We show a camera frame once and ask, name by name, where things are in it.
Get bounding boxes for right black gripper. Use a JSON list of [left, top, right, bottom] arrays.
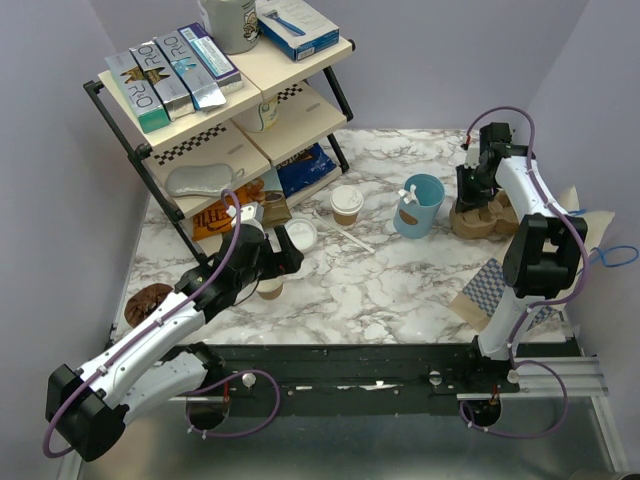
[[453, 164, 496, 213]]

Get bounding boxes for white plastic cup lid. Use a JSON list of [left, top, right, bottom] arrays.
[[285, 218, 317, 253]]

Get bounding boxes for brown paper cup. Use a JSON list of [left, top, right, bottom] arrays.
[[332, 208, 360, 226], [257, 278, 284, 300]]

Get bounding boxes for checkered paper bag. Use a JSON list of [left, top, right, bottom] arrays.
[[448, 257, 556, 334]]

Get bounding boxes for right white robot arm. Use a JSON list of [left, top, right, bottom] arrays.
[[453, 122, 588, 361]]

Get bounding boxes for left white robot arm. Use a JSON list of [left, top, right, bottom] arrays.
[[42, 224, 304, 462]]

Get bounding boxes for stacked brown cup carriers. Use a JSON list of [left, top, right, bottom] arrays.
[[449, 191, 519, 240]]

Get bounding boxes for brown cookie package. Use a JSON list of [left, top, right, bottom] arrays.
[[244, 168, 292, 228]]

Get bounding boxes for white stirrer stick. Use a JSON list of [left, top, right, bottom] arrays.
[[314, 212, 375, 253]]

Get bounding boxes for orange snack bag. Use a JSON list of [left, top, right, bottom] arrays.
[[192, 195, 234, 242]]

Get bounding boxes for blue chips bag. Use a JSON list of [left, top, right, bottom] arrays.
[[276, 143, 336, 198]]

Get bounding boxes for black beige shelf rack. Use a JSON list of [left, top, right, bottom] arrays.
[[83, 38, 356, 259]]

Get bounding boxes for grey sponge pad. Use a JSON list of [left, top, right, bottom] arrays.
[[164, 164, 245, 198]]

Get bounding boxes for white patterned mug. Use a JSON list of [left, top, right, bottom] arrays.
[[233, 95, 279, 133]]

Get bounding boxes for brown cookie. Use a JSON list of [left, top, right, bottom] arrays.
[[124, 283, 173, 328]]

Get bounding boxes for blue silver toothpaste box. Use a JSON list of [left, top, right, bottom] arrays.
[[154, 31, 226, 112]]

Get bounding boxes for purple white toothpaste box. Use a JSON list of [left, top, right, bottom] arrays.
[[178, 23, 244, 94]]

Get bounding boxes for blue razor box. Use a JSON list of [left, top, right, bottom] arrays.
[[255, 0, 340, 62]]

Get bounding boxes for grey printed mug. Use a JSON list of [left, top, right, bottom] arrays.
[[198, 0, 259, 55]]

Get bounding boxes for teal silver toothpaste box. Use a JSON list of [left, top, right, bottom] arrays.
[[105, 52, 170, 133]]

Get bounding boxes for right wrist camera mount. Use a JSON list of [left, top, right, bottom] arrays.
[[464, 143, 480, 169]]

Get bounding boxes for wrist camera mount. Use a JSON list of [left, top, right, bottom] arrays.
[[226, 202, 264, 232], [464, 143, 480, 169]]

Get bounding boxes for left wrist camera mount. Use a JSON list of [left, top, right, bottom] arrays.
[[226, 202, 264, 232]]

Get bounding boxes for cream bag with blue handles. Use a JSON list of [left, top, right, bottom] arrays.
[[556, 186, 639, 268]]

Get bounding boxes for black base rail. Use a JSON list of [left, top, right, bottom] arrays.
[[165, 342, 519, 417]]

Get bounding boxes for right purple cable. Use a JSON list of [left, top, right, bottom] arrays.
[[459, 105, 596, 439]]

